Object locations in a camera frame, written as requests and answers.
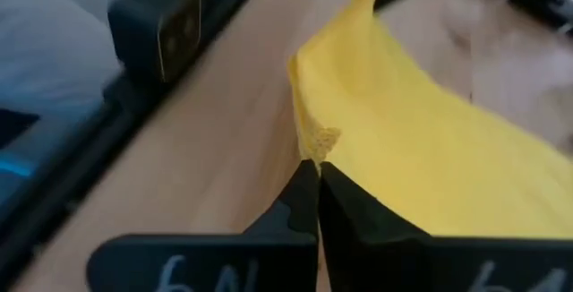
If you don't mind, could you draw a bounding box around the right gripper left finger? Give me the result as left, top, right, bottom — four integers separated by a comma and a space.
86, 159, 321, 292

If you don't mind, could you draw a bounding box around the black aluminium table frame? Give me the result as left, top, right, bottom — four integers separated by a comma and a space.
0, 0, 573, 287

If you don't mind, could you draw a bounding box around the yellow microfiber towel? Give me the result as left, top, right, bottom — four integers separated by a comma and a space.
287, 0, 573, 241

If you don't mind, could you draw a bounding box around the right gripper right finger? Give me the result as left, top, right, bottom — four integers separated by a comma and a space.
318, 161, 573, 292

